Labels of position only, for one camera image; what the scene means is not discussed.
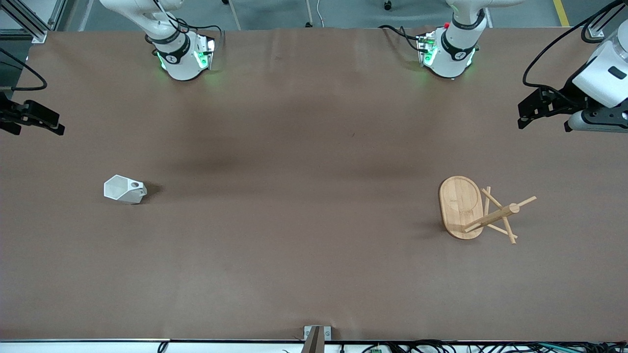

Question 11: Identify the white faceted cup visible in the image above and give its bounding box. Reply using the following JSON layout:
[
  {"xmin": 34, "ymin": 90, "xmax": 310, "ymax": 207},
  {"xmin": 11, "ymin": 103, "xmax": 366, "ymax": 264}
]
[{"xmin": 104, "ymin": 175, "xmax": 148, "ymax": 205}]

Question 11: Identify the wooden cup rack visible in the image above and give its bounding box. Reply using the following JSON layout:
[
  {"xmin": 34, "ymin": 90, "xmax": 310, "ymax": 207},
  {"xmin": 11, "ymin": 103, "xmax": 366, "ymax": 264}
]
[{"xmin": 438, "ymin": 176, "xmax": 537, "ymax": 245}]

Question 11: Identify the green-lit base connector box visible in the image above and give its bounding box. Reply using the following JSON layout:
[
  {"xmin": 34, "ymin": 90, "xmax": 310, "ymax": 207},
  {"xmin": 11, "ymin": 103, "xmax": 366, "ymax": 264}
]
[
  {"xmin": 194, "ymin": 33, "xmax": 217, "ymax": 70},
  {"xmin": 417, "ymin": 31, "xmax": 438, "ymax": 68}
]

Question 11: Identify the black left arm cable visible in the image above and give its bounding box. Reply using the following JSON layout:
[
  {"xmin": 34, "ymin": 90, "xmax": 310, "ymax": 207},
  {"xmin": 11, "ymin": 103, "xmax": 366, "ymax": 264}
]
[{"xmin": 522, "ymin": 0, "xmax": 628, "ymax": 101}]

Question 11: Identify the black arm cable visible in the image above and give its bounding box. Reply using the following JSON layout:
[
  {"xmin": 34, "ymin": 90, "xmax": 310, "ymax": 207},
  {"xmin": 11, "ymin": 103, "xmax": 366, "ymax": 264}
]
[
  {"xmin": 0, "ymin": 48, "xmax": 48, "ymax": 92},
  {"xmin": 522, "ymin": 0, "xmax": 628, "ymax": 101}
]

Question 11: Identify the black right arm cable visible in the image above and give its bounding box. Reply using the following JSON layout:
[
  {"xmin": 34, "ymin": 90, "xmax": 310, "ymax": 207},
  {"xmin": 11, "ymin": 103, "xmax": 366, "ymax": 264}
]
[{"xmin": 0, "ymin": 48, "xmax": 48, "ymax": 92}]

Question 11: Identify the aluminium frame profile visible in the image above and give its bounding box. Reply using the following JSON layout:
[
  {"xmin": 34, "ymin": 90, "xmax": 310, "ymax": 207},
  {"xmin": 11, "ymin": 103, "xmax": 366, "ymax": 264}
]
[
  {"xmin": 585, "ymin": 9, "xmax": 620, "ymax": 39},
  {"xmin": 0, "ymin": 0, "xmax": 68, "ymax": 43}
]

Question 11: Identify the black cable bundle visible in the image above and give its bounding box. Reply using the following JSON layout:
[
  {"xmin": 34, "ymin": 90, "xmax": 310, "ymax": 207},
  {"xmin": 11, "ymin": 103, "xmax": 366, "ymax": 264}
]
[{"xmin": 339, "ymin": 339, "xmax": 628, "ymax": 353}]

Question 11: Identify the grey metal bracket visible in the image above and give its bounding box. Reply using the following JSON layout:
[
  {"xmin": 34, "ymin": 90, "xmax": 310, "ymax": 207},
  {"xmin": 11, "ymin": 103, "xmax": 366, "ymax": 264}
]
[{"xmin": 303, "ymin": 326, "xmax": 332, "ymax": 353}]

